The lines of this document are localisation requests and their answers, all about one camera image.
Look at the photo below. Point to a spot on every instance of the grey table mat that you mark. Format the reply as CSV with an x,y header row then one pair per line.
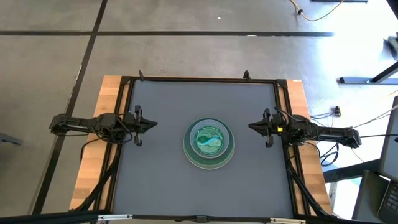
x,y
155,174

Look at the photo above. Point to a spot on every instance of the small black floor device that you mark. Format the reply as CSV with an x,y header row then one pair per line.
x,y
337,111

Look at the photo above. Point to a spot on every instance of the grey furniture foot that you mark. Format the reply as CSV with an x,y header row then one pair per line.
x,y
9,139

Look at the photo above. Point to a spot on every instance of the silver metal bracket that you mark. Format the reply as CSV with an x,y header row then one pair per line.
x,y
287,221
115,217

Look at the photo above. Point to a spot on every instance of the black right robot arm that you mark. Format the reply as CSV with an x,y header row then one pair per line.
x,y
329,133

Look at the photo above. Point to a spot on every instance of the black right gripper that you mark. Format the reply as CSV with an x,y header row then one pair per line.
x,y
275,126

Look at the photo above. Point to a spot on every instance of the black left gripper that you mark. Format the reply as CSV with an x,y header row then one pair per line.
x,y
136,124

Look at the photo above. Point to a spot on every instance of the black stand base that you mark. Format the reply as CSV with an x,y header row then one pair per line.
x,y
354,80

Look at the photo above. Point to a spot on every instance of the black furniture leg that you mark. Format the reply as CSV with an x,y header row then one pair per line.
x,y
393,7

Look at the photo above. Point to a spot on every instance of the black keyboard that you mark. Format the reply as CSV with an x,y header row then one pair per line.
x,y
391,199

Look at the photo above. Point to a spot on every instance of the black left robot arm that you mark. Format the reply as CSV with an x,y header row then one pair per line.
x,y
77,124

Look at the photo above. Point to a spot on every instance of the black aluminium table frame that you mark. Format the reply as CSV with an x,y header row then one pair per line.
x,y
205,79

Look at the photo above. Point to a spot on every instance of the black desk foot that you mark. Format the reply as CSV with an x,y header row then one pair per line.
x,y
348,171

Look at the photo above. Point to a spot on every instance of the grey monitor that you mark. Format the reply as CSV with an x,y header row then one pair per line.
x,y
390,149

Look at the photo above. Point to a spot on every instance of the black clamp bracket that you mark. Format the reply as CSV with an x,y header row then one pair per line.
x,y
246,75
141,75

